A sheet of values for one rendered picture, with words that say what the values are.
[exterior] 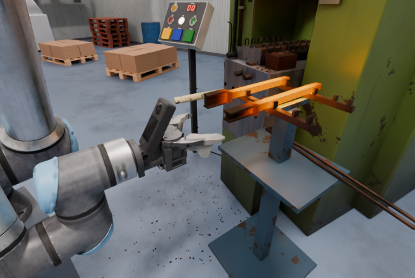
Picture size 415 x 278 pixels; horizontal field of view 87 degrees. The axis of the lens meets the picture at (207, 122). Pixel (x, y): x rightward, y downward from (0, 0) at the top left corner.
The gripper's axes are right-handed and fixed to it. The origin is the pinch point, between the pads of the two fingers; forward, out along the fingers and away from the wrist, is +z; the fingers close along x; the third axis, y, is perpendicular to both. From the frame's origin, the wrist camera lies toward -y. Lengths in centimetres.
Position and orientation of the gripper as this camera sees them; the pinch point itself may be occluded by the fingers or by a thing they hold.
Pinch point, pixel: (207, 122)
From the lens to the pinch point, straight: 56.5
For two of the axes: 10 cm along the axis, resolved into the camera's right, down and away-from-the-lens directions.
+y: 0.0, 8.8, 4.7
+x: 5.8, 3.9, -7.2
